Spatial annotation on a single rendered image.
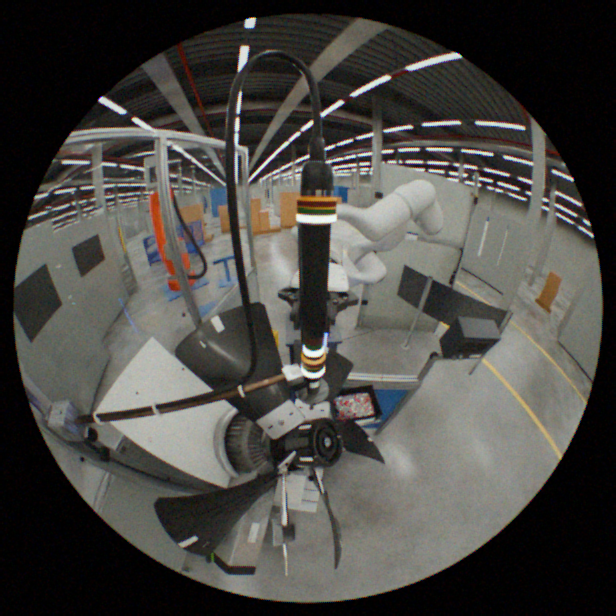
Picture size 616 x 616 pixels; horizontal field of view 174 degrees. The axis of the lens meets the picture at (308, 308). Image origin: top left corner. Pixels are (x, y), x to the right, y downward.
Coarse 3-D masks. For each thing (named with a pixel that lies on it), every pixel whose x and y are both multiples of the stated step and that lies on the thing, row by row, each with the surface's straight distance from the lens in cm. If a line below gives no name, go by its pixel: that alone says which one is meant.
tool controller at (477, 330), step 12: (456, 324) 91; (468, 324) 92; (480, 324) 98; (492, 324) 105; (444, 336) 99; (456, 336) 90; (468, 336) 88; (480, 336) 93; (492, 336) 99; (444, 348) 98; (456, 348) 92; (468, 348) 96; (480, 348) 101
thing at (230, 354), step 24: (240, 312) 42; (264, 312) 43; (192, 336) 41; (216, 336) 41; (240, 336) 40; (264, 336) 41; (192, 360) 41; (216, 360) 41; (240, 360) 40; (264, 360) 40; (216, 384) 42; (240, 408) 43; (264, 408) 42
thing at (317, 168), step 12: (312, 144) 22; (324, 144) 22; (312, 156) 22; (324, 156) 22; (312, 168) 20; (324, 168) 21; (300, 180) 22; (312, 180) 20; (324, 180) 20; (312, 384) 38
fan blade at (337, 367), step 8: (296, 344) 65; (296, 352) 63; (328, 352) 67; (336, 352) 69; (296, 360) 61; (328, 360) 64; (336, 360) 66; (344, 360) 68; (328, 368) 61; (336, 368) 63; (344, 368) 65; (328, 376) 59; (336, 376) 60; (344, 376) 62; (328, 384) 57; (336, 384) 58; (328, 392) 55; (336, 392) 56; (328, 400) 53
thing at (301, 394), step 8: (288, 368) 35; (288, 376) 34; (296, 376) 34; (288, 384) 34; (296, 384) 35; (304, 384) 35; (296, 392) 40; (304, 392) 39; (320, 392) 42; (304, 400) 41; (312, 400) 41; (320, 400) 41
